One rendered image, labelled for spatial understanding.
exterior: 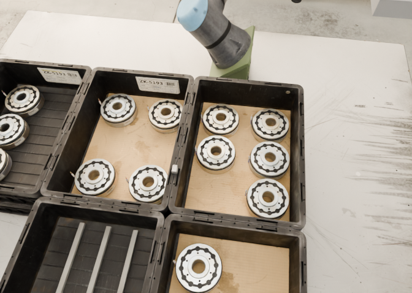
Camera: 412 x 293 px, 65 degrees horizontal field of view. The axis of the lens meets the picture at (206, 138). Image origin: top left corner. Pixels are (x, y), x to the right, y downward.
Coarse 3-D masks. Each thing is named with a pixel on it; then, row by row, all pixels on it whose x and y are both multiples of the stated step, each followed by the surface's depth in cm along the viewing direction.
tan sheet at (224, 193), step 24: (240, 120) 94; (288, 120) 94; (240, 144) 90; (288, 144) 90; (192, 168) 87; (240, 168) 86; (288, 168) 86; (192, 192) 83; (216, 192) 83; (240, 192) 83; (288, 192) 82; (288, 216) 79
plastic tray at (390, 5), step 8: (376, 0) 82; (384, 0) 80; (392, 0) 79; (400, 0) 79; (408, 0) 79; (376, 8) 82; (384, 8) 81; (392, 8) 81; (400, 8) 80; (408, 8) 80; (376, 16) 84; (384, 16) 83; (392, 16) 83; (400, 16) 82; (408, 16) 82
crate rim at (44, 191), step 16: (192, 80) 89; (80, 96) 88; (64, 144) 80; (176, 144) 79; (176, 160) 77; (48, 176) 75; (48, 192) 73; (64, 192) 73; (144, 208) 71; (160, 208) 71
